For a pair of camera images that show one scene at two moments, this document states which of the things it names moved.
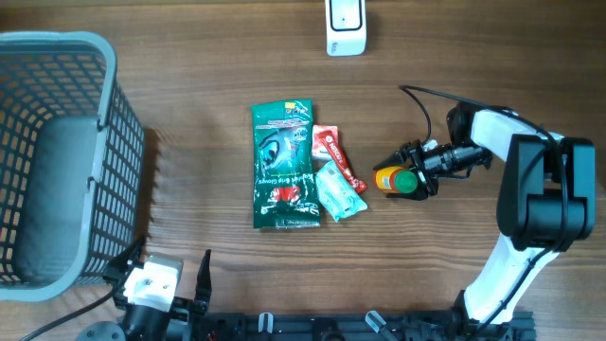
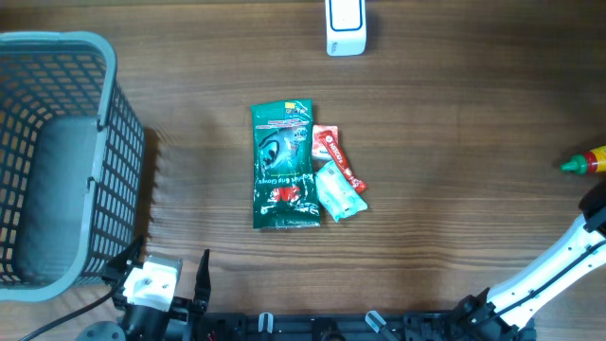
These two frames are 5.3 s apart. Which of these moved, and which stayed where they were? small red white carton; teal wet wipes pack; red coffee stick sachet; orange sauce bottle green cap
Moved: orange sauce bottle green cap
Stayed: small red white carton; teal wet wipes pack; red coffee stick sachet
